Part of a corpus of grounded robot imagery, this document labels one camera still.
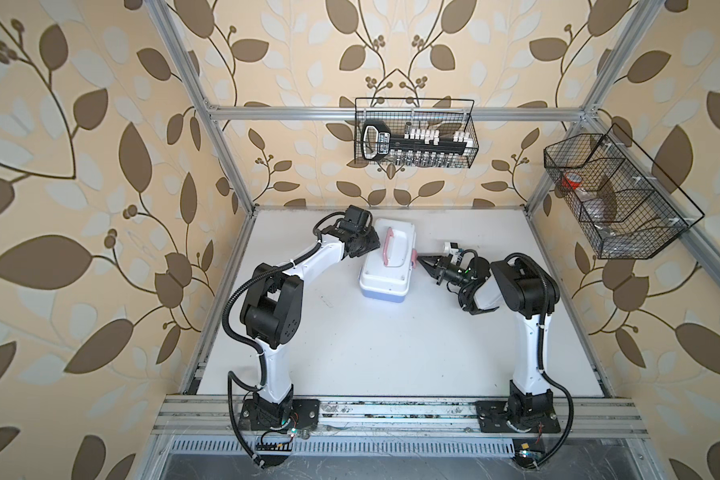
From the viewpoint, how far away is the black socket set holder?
2.72 feet

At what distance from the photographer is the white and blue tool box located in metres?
0.89

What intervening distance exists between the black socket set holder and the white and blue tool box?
24 cm
